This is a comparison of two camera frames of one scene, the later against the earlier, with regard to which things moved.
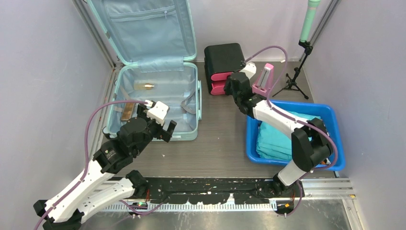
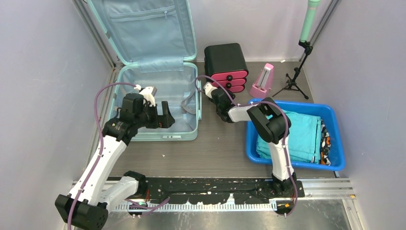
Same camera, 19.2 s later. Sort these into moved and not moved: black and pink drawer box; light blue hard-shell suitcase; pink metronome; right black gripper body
Moved: right black gripper body
Not moved: black and pink drawer box; light blue hard-shell suitcase; pink metronome
